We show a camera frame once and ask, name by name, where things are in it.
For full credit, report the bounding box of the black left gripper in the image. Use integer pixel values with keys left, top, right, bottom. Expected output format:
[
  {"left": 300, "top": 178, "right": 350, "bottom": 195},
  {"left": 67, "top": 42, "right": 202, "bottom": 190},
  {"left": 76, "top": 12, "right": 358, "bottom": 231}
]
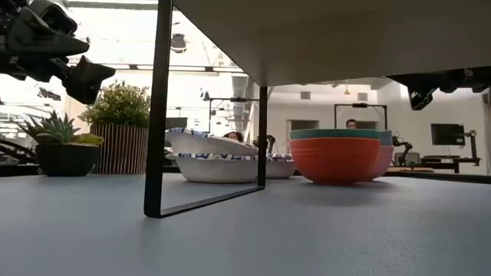
[{"left": 0, "top": 0, "right": 117, "bottom": 106}]

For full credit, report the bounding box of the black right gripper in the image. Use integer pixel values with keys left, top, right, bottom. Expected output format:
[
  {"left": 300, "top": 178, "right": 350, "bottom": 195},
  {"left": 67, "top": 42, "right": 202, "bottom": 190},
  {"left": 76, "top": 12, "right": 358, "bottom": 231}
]
[{"left": 387, "top": 66, "right": 491, "bottom": 112}]

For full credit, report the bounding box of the dark background table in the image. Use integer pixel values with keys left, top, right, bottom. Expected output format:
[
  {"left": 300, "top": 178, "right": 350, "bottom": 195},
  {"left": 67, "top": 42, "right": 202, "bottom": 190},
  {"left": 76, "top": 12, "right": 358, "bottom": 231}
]
[{"left": 420, "top": 154, "right": 482, "bottom": 174}]

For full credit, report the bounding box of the pink plastic bowl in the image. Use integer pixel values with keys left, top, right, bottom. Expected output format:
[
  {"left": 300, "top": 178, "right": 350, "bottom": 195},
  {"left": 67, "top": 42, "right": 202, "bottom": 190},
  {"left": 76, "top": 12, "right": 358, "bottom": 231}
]
[{"left": 364, "top": 145, "right": 395, "bottom": 182}]

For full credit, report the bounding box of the green plastic bowl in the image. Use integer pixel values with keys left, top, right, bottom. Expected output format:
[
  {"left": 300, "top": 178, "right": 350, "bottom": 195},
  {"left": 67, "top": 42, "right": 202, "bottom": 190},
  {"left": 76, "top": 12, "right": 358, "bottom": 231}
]
[{"left": 289, "top": 128, "right": 383, "bottom": 141}]

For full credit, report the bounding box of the bushy plant in striped pot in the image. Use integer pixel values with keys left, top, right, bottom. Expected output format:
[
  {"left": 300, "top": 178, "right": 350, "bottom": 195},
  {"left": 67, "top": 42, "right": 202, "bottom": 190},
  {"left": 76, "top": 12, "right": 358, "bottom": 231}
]
[{"left": 77, "top": 80, "right": 152, "bottom": 176}]

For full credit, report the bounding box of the orange plastic bowl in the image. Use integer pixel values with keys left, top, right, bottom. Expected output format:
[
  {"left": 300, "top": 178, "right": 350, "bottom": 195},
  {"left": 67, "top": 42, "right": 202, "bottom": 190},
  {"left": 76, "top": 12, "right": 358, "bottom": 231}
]
[{"left": 289, "top": 137, "right": 382, "bottom": 186}]

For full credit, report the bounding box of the black ceiling lamp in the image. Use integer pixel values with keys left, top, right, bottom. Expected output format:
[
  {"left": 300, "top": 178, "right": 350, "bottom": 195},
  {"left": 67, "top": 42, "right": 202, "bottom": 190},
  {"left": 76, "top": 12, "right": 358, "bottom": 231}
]
[{"left": 170, "top": 33, "right": 188, "bottom": 54}]

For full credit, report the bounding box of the black wall monitor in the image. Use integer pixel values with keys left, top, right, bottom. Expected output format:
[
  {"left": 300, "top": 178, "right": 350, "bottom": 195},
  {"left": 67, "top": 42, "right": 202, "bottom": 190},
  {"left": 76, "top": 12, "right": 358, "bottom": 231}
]
[{"left": 430, "top": 123, "right": 466, "bottom": 147}]

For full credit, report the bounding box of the black camera rig frame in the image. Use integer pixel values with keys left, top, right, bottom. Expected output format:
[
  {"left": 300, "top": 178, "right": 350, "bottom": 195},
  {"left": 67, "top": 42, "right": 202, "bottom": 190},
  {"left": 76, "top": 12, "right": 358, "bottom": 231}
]
[{"left": 334, "top": 102, "right": 389, "bottom": 131}]

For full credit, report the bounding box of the black table frame rail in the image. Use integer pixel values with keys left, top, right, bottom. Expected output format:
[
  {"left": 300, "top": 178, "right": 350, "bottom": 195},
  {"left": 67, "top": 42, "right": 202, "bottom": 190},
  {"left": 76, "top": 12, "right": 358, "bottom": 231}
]
[{"left": 0, "top": 163, "right": 491, "bottom": 185}]

